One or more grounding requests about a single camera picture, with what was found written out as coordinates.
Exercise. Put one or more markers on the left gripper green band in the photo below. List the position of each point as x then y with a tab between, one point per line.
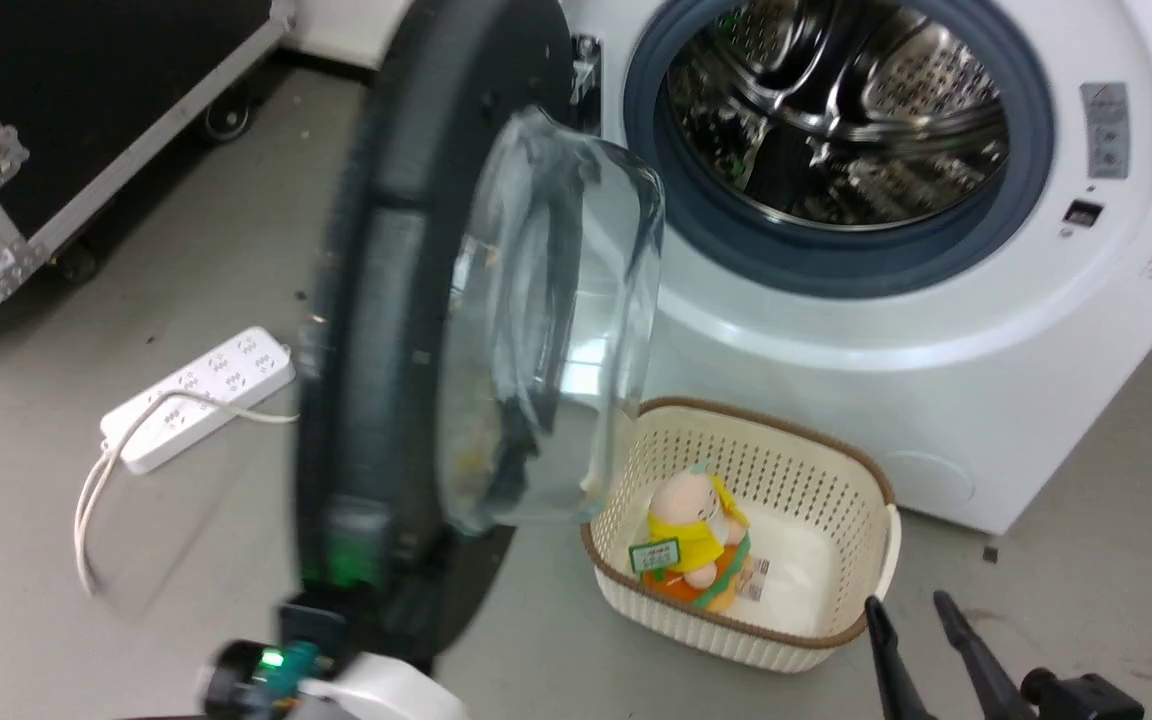
346	560

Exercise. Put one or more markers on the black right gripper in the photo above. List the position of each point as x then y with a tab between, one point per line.
1086	698

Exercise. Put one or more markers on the black round glass washer door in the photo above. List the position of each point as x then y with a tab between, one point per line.
386	300

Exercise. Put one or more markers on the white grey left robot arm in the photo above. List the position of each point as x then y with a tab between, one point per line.
386	695

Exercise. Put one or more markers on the white front-load washing machine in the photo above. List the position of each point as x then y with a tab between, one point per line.
936	400

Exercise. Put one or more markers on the grey-blue rubber door gasket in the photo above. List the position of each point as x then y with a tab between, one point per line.
1031	150

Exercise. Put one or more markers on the cream perforated laundry basket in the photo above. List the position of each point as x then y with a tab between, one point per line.
836	500

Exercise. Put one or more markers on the small printed label card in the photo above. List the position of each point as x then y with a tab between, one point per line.
754	578

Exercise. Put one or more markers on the white power strip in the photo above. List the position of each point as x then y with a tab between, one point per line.
201	395

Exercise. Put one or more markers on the plush doll yellow orange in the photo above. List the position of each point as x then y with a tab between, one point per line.
696	520

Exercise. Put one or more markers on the white paper tag green border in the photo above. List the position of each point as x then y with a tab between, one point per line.
655	555

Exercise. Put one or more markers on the black caster wheel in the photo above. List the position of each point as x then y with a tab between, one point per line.
76	262
227	118

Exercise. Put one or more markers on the black flight case aluminium edges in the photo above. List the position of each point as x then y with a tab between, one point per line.
86	90

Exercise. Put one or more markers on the grey washer control sticker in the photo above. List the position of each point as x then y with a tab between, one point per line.
1106	130

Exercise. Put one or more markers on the stainless steel washer drum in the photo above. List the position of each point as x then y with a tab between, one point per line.
836	110

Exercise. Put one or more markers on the metal door hinge bracket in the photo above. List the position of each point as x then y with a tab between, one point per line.
586	80

